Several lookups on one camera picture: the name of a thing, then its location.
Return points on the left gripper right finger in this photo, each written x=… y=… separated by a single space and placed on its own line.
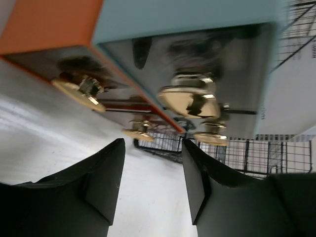
x=226 y=203

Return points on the teal mini drawer chest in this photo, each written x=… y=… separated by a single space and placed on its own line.
x=166 y=66

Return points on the black wire mesh organizer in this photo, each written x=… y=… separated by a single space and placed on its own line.
x=267 y=153

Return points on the white spiral notebook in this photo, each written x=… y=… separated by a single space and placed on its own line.
x=291 y=100

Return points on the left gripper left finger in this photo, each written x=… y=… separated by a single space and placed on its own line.
x=79 y=201

